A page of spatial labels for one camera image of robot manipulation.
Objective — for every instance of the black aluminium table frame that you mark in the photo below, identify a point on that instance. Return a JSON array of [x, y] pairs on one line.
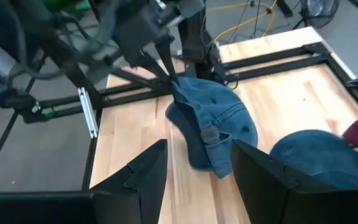
[[275, 67]]

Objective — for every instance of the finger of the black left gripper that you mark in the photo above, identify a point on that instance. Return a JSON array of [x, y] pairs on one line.
[[170, 68]]

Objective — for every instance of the blue denim cap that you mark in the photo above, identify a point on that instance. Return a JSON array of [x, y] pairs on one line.
[[315, 155], [222, 102]]

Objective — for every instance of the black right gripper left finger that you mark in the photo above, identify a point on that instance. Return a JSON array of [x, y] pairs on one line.
[[73, 208]]

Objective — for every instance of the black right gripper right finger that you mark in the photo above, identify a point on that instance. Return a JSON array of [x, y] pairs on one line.
[[291, 205]]

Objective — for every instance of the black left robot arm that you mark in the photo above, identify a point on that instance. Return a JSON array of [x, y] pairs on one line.
[[194, 40]]

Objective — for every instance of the silver aluminium bracket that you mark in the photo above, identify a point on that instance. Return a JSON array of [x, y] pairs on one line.
[[88, 112]]

